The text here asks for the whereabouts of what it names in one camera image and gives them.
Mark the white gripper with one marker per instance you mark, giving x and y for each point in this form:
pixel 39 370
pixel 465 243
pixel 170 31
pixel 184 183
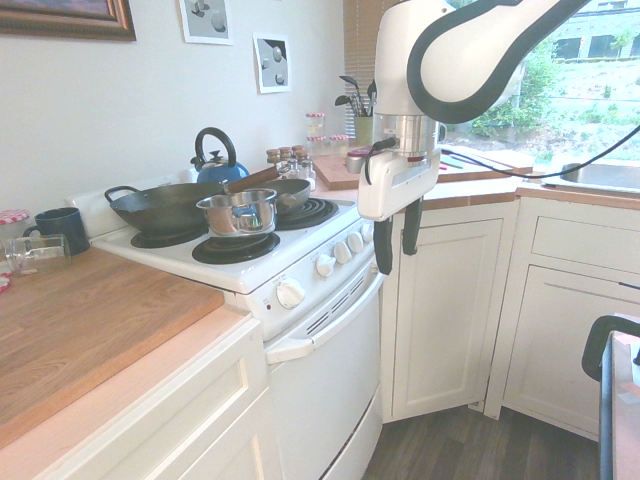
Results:
pixel 395 182

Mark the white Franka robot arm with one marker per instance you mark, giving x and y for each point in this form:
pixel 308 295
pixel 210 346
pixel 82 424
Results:
pixel 465 55

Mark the white oven control knob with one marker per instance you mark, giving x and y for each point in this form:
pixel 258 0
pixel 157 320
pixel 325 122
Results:
pixel 289 292

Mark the white oven door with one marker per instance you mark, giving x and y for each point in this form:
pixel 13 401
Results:
pixel 325 380

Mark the white burner knob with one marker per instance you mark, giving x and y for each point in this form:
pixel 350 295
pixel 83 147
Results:
pixel 325 265
pixel 367 232
pixel 342 252
pixel 355 241

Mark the white corner cabinet door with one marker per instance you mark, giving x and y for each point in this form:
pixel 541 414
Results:
pixel 440 310

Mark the wooden cutting board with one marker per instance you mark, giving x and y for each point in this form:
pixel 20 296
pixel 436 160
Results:
pixel 340 172

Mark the small metal tin red lid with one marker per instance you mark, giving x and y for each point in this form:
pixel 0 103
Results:
pixel 356 160

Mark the black coil burner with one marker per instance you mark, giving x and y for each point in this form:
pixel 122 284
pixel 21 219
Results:
pixel 305 212
pixel 162 239
pixel 235 247

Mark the short glass jar checkered lid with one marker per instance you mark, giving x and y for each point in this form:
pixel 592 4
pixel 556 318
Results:
pixel 316 146
pixel 339 145

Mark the green utensil holder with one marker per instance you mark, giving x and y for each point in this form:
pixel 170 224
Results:
pixel 364 129

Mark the white electric stove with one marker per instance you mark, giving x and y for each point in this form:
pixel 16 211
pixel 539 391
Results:
pixel 280 260

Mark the spice jar cork lid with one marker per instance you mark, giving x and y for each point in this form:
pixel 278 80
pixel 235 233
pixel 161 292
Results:
pixel 285 155
pixel 298 152
pixel 273 159

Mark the tall glass jar checkered lid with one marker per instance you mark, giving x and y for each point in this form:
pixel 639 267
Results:
pixel 315 125

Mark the black kitchen utensils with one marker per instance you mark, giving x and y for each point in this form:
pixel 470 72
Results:
pixel 357 97

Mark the stainless steel saucepan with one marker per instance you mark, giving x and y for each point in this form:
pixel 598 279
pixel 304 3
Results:
pixel 240 212

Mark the white cabinet drawer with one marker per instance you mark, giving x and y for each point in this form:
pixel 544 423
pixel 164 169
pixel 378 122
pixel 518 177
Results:
pixel 585 245

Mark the wooden window blinds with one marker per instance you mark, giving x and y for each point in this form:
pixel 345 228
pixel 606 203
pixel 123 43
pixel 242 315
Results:
pixel 362 50

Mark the stainless steel sink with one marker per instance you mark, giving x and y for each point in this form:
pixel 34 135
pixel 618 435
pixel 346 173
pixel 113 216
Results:
pixel 600 176

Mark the black white geometric art print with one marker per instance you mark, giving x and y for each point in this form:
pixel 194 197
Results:
pixel 272 62

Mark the white counter cabinet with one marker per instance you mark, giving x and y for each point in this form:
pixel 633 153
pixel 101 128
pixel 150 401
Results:
pixel 165 410

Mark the grey geometric art print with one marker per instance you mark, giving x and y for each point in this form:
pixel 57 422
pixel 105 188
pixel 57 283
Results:
pixel 206 20

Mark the dark blue mug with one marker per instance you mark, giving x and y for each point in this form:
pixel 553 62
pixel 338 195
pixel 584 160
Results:
pixel 57 227

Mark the clear glass jar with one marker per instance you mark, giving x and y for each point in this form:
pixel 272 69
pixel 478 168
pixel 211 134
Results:
pixel 37 254

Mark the jar with red checkered lid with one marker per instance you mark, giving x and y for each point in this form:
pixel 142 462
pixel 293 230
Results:
pixel 12 225

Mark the red checkered jar lid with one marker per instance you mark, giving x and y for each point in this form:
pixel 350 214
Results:
pixel 4 284

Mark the wooden framed painting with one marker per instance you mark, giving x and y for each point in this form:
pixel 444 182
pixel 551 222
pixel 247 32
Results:
pixel 67 17

